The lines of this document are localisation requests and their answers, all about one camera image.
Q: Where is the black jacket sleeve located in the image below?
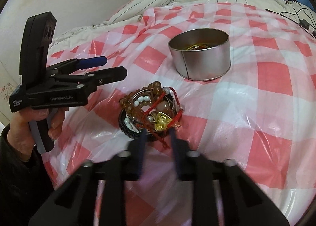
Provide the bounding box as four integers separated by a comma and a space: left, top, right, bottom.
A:
1, 125, 54, 225

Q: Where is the red braided cord bracelet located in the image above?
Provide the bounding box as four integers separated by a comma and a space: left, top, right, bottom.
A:
136, 86, 185, 149

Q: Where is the person's left hand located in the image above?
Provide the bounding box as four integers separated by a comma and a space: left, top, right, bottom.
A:
7, 107, 69, 161

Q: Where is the white bead bracelet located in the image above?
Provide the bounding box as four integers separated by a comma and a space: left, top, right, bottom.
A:
124, 87, 171, 131

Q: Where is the black cable with adapters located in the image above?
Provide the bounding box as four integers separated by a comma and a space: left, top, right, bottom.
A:
265, 0, 316, 39

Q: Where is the gold ingot charm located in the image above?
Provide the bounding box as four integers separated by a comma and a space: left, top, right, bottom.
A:
154, 111, 172, 132

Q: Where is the pink checkered plastic tablecloth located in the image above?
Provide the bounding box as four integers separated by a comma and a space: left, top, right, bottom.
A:
43, 3, 315, 225

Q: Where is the gold bangle in tin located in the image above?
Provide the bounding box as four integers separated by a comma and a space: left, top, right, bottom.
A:
185, 43, 211, 51

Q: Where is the round silver metal tin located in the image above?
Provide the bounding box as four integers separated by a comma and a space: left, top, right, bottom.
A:
168, 28, 231, 81

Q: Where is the silver bangle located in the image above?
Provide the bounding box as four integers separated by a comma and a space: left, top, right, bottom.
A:
120, 87, 178, 117

